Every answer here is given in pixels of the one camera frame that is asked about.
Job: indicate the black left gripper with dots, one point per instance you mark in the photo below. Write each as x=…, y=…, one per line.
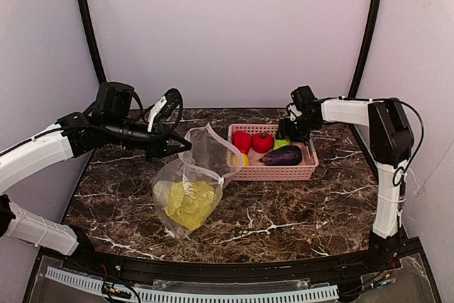
x=152, y=145

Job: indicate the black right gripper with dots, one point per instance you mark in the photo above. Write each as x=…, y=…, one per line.
x=289, y=130

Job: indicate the green toy chayote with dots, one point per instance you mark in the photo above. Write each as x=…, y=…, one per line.
x=281, y=142

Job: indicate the clear zip top bag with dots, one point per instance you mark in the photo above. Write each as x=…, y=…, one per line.
x=208, y=160

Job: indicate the yellow toy napa cabbage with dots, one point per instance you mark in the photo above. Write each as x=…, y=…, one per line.
x=190, y=203

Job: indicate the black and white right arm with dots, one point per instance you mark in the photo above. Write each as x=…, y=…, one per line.
x=392, y=147

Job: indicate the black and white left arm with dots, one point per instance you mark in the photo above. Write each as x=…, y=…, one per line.
x=104, y=122

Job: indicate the purple toy eggplant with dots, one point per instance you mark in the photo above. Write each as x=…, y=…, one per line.
x=286, y=156

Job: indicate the red toy tomato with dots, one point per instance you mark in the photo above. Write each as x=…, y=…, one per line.
x=262, y=142

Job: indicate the red toy bell pepper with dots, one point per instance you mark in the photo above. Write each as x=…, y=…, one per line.
x=243, y=141

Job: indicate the yellow toy lemon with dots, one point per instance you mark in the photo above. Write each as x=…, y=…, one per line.
x=243, y=161

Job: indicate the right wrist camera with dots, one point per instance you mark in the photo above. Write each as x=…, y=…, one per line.
x=302, y=97

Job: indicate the black curved front rail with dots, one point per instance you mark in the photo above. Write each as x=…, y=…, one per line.
x=343, y=269

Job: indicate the white slotted cable duct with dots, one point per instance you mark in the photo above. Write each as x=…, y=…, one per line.
x=174, y=291

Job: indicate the black right frame post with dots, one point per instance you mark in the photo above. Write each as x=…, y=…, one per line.
x=365, y=47

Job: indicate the black frame post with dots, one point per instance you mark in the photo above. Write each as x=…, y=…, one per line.
x=89, y=34
x=365, y=47

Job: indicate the black left frame post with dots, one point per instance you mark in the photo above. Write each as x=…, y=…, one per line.
x=89, y=34

